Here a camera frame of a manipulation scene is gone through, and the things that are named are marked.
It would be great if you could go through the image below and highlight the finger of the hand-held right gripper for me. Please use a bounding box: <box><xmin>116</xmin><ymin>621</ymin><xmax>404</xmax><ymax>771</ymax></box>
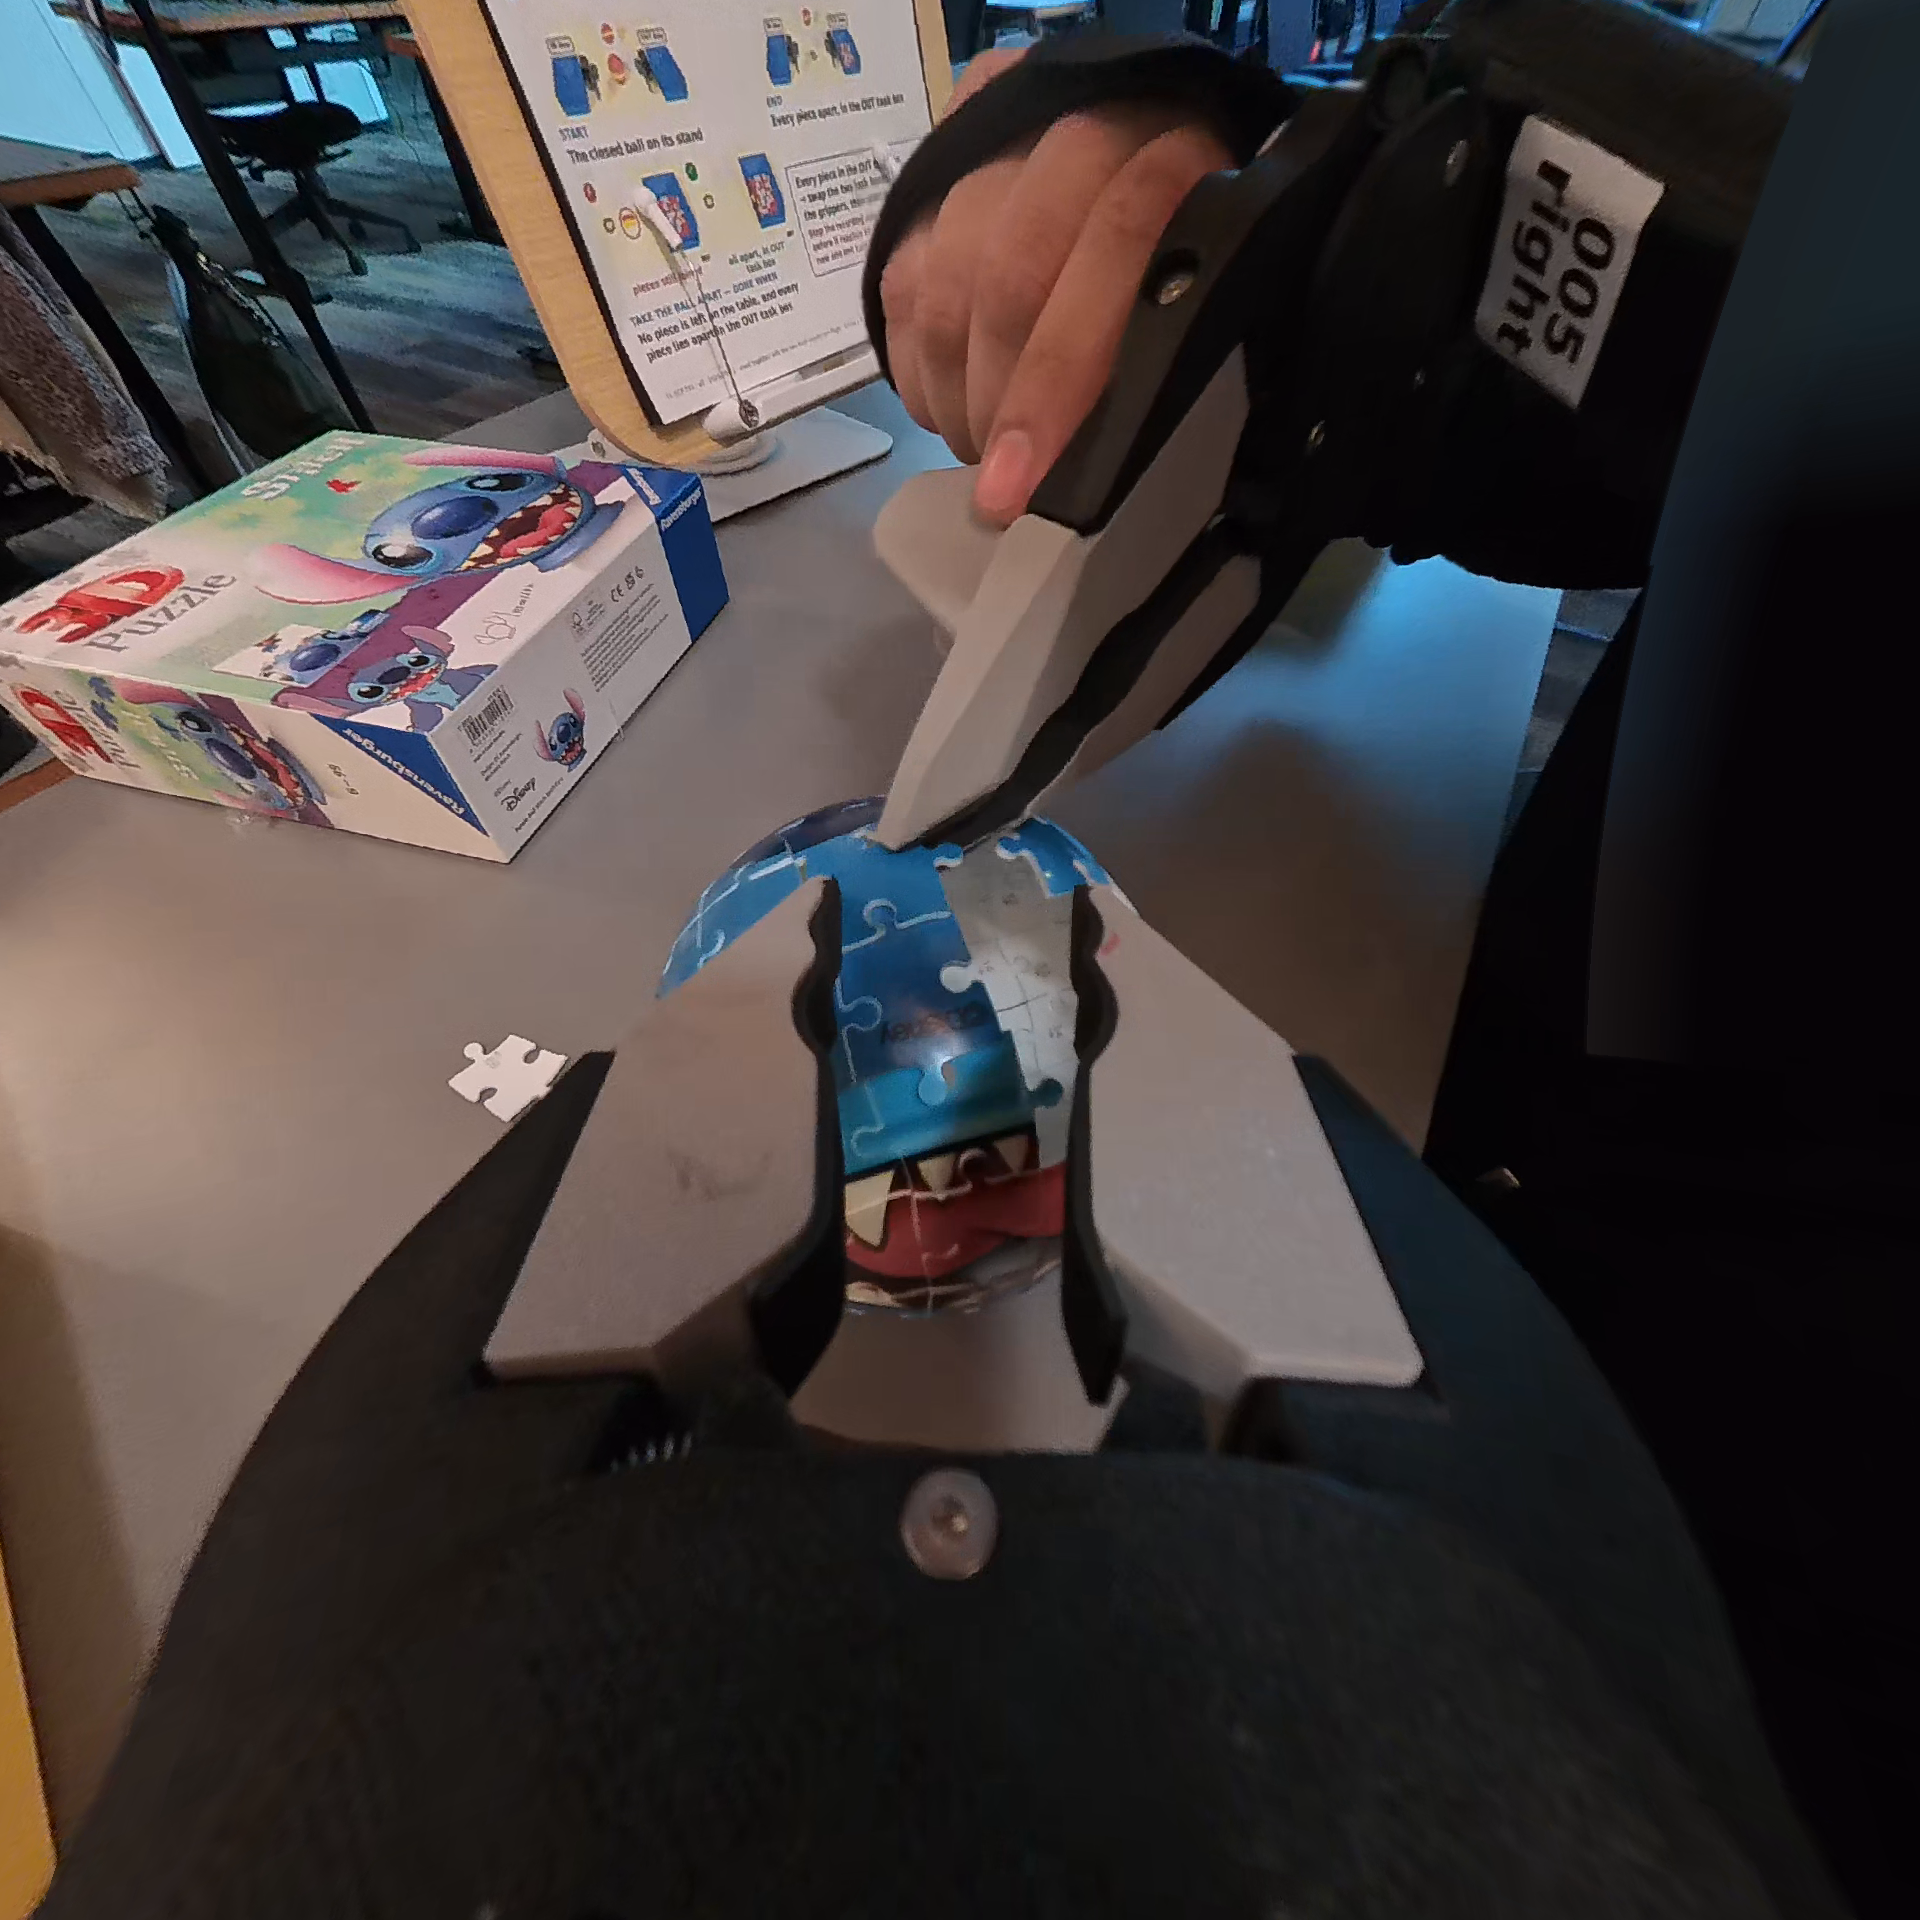
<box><xmin>873</xmin><ymin>356</ymin><xmax>1256</xmax><ymax>855</ymax></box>
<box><xmin>990</xmin><ymin>533</ymin><xmax>1309</xmax><ymax>842</ymax></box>

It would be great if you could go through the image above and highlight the black bag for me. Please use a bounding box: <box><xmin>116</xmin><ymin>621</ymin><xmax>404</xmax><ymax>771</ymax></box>
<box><xmin>141</xmin><ymin>200</ymin><xmax>380</xmax><ymax>455</ymax></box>

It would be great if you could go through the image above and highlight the speckled hanging cloth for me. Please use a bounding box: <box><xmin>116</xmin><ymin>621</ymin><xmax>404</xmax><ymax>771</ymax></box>
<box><xmin>0</xmin><ymin>211</ymin><xmax>169</xmax><ymax>485</ymax></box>

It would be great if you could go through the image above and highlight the black office chair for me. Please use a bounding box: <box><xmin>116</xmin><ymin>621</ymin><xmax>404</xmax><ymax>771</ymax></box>
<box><xmin>207</xmin><ymin>95</ymin><xmax>425</xmax><ymax>282</ymax></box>

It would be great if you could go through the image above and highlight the yellow panel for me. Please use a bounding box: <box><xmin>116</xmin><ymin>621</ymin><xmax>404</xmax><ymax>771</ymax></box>
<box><xmin>0</xmin><ymin>1543</ymin><xmax>60</xmax><ymax>1920</ymax></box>

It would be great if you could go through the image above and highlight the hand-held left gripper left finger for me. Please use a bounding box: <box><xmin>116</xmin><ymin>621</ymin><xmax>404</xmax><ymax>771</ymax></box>
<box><xmin>481</xmin><ymin>877</ymin><xmax>849</xmax><ymax>1406</ymax></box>

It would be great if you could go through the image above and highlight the grey board stand base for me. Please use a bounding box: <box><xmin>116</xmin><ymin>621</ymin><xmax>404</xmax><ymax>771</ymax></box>
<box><xmin>587</xmin><ymin>381</ymin><xmax>895</xmax><ymax>522</ymax></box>

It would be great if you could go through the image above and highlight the wooden instruction board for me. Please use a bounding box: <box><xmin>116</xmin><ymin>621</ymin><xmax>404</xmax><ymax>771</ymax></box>
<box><xmin>404</xmin><ymin>0</ymin><xmax>956</xmax><ymax>475</ymax></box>

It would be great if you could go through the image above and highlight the cartoon print puzzle box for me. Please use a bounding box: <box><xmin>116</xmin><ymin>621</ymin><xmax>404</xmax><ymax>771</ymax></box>
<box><xmin>0</xmin><ymin>428</ymin><xmax>731</xmax><ymax>866</ymax></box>

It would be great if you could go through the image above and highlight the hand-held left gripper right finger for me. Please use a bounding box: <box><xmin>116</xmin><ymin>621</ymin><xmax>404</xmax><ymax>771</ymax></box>
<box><xmin>1062</xmin><ymin>885</ymin><xmax>1424</xmax><ymax>1408</ymax></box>

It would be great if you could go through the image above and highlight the wooden side desk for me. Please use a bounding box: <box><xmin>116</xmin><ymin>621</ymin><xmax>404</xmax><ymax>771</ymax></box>
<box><xmin>0</xmin><ymin>132</ymin><xmax>147</xmax><ymax>213</ymax></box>

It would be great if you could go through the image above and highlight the white puzzle piece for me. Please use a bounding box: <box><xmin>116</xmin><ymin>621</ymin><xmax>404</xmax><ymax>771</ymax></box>
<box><xmin>448</xmin><ymin>1036</ymin><xmax>571</xmax><ymax>1124</ymax></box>

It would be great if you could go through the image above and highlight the blue puzzle ball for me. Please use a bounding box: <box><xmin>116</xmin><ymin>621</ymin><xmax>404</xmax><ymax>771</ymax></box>
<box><xmin>655</xmin><ymin>796</ymin><xmax>1135</xmax><ymax>1320</ymax></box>

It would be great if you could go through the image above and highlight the person's right hand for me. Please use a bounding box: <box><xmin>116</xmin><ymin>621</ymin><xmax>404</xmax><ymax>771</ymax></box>
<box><xmin>877</xmin><ymin>53</ymin><xmax>1247</xmax><ymax>528</ymax></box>

